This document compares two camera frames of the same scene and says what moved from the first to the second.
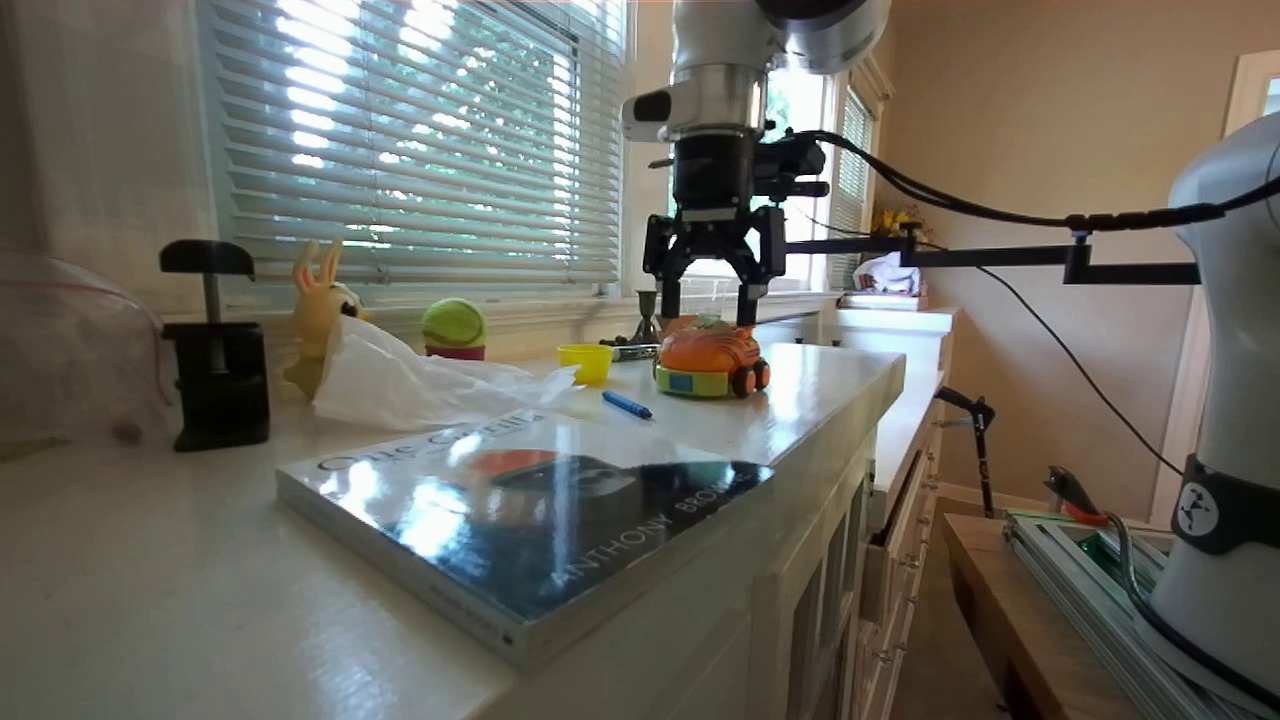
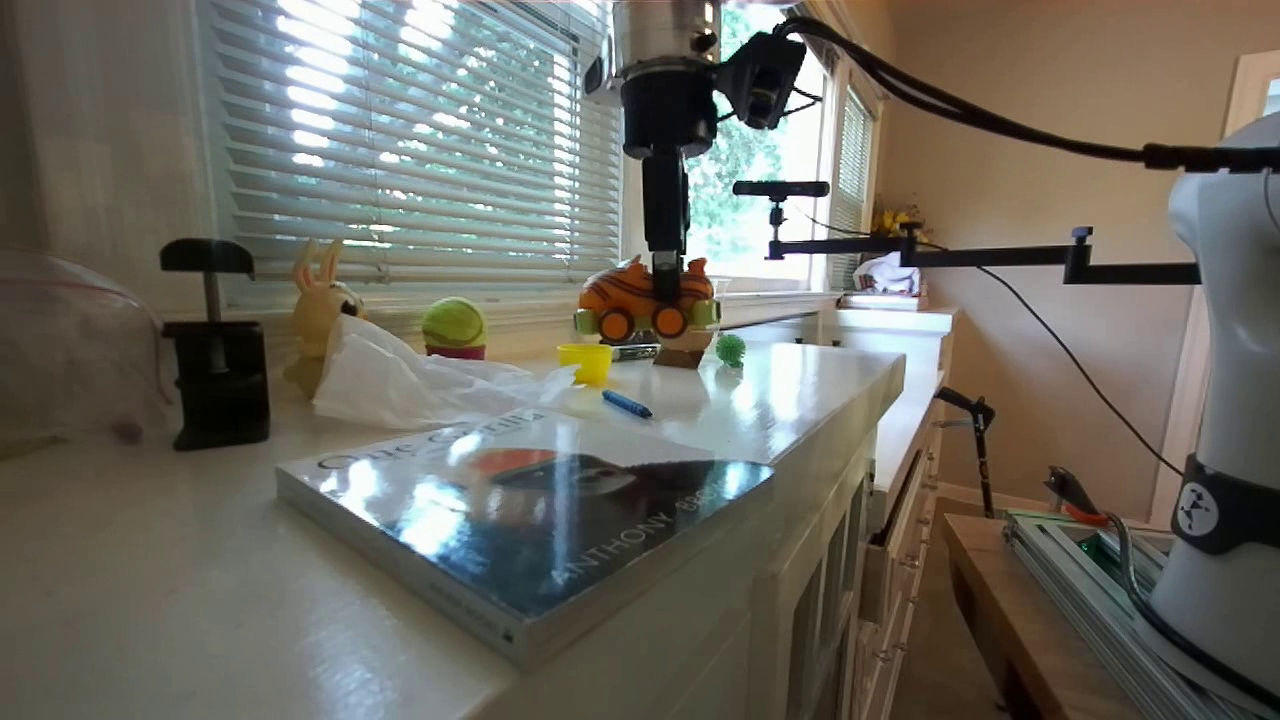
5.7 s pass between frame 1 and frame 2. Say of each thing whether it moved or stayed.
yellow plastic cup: stayed
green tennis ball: stayed
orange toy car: moved
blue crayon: stayed
